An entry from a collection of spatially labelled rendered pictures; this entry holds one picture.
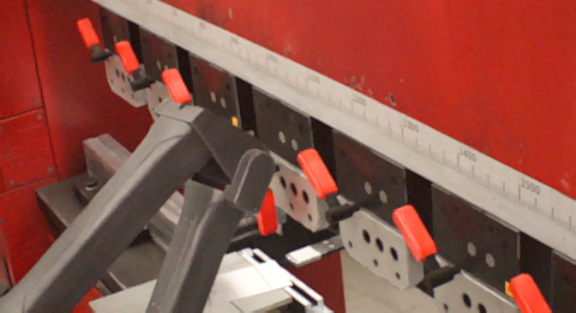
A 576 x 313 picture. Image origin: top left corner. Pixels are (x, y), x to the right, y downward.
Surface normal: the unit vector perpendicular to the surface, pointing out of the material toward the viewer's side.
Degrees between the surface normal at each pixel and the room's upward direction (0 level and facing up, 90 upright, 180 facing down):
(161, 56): 90
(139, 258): 0
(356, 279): 0
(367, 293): 0
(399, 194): 90
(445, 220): 90
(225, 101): 90
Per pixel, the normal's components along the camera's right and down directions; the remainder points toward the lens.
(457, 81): -0.86, 0.29
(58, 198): -0.11, -0.91
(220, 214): 0.52, 0.36
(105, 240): 0.63, 0.15
